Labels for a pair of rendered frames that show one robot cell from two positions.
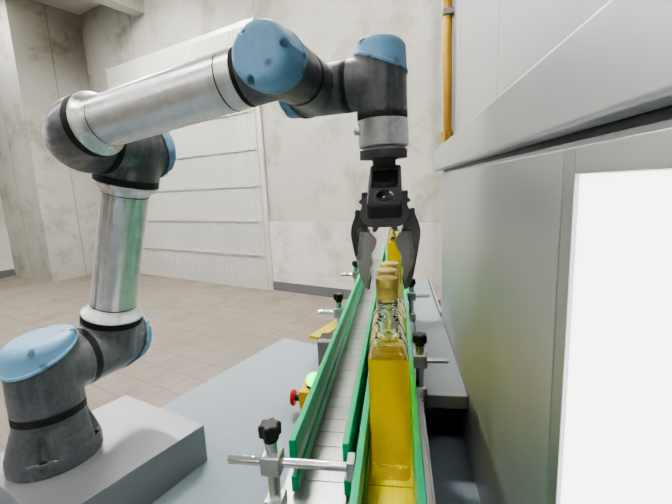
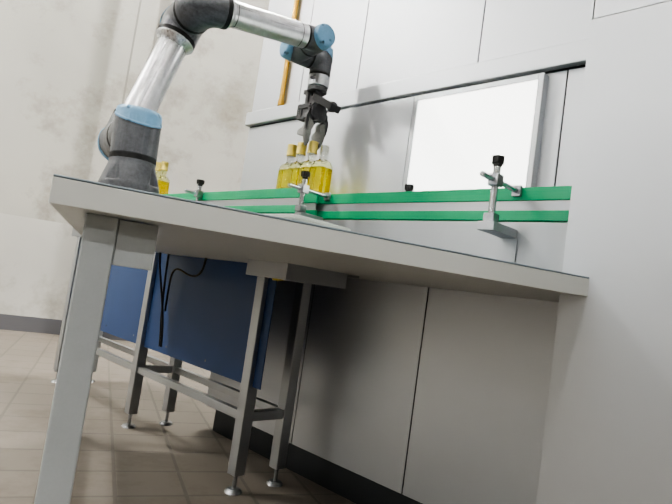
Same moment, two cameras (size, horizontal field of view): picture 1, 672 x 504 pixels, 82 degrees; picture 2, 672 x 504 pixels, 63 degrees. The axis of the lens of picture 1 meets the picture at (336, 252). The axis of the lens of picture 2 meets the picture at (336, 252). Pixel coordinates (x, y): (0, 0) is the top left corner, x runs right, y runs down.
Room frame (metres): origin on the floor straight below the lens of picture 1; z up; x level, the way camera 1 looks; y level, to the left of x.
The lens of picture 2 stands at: (-0.62, 1.36, 0.66)
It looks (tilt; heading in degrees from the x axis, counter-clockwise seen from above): 4 degrees up; 306
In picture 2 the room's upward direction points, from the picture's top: 8 degrees clockwise
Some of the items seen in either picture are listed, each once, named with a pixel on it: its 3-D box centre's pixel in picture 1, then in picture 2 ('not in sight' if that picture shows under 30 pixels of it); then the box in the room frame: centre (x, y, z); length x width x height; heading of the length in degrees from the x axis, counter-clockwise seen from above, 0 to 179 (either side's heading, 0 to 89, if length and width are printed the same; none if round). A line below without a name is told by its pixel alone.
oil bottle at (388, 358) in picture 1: (389, 402); (318, 191); (0.52, -0.07, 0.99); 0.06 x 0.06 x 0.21; 80
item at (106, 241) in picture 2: not in sight; (89, 378); (0.66, 0.55, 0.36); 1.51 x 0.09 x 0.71; 148
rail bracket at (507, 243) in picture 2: not in sight; (497, 208); (-0.19, 0.17, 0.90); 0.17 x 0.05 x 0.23; 81
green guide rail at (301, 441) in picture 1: (356, 292); (162, 203); (1.34, -0.07, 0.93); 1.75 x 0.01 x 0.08; 171
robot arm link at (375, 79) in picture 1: (379, 81); (320, 61); (0.60, -0.07, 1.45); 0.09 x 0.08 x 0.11; 71
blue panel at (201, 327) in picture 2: not in sight; (169, 296); (1.30, -0.15, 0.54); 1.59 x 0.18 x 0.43; 171
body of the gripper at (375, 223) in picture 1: (384, 190); (313, 106); (0.61, -0.08, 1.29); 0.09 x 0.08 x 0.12; 171
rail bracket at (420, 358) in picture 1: (430, 365); not in sight; (0.72, -0.18, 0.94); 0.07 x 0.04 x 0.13; 81
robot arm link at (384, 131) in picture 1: (381, 136); (317, 83); (0.60, -0.08, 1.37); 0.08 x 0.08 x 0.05
